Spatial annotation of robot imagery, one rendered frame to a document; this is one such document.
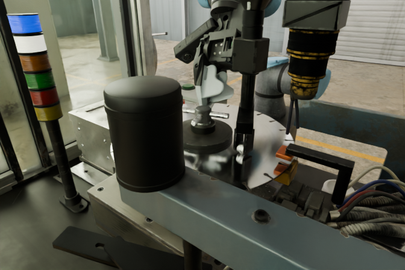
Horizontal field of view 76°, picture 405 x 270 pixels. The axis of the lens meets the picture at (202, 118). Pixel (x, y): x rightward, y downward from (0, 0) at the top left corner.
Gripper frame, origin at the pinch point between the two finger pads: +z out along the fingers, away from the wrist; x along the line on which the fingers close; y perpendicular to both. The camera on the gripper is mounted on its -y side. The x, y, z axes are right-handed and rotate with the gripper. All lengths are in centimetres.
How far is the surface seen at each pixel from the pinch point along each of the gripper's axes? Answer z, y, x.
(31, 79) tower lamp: 1.4, -20.5, -23.5
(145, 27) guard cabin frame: -28, -40, 11
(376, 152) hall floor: -12, 9, 225
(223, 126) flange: 3.1, 4.4, 1.8
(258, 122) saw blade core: 0.6, 7.5, 9.4
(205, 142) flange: 6.7, 5.3, -3.9
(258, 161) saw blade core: 8.1, 13.9, -0.9
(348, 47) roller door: -242, -88, 531
